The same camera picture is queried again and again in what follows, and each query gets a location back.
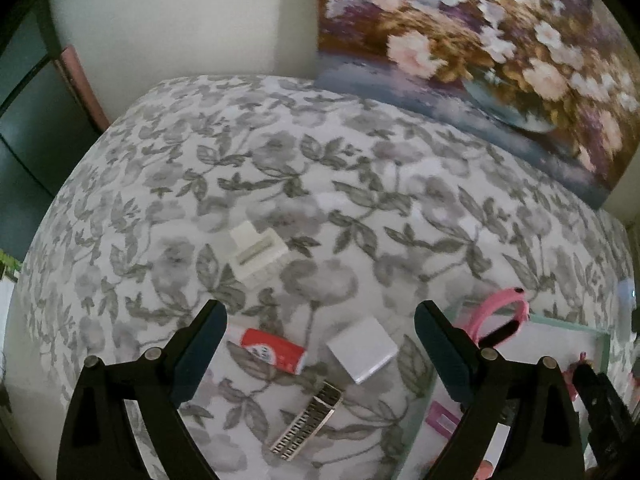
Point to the floral painting canvas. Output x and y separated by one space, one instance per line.
554 82

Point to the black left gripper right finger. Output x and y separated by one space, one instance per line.
530 399

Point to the dark cabinet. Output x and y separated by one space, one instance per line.
44 134

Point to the white charger cube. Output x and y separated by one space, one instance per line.
363 348

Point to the small pink clip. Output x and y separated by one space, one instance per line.
442 420

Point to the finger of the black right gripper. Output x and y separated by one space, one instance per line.
613 435

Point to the teal rimmed white tray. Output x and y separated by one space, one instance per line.
538 337

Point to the pink wristband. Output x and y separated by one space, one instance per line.
509 298

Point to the grey floral tablecloth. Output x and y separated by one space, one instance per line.
380 209

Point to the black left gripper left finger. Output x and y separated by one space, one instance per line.
98 441

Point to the greek pattern metal lighter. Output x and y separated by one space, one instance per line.
308 422

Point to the doll with black hair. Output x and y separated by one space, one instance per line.
574 372

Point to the white hair clip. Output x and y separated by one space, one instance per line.
257 256

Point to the red white tube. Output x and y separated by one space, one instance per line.
276 351

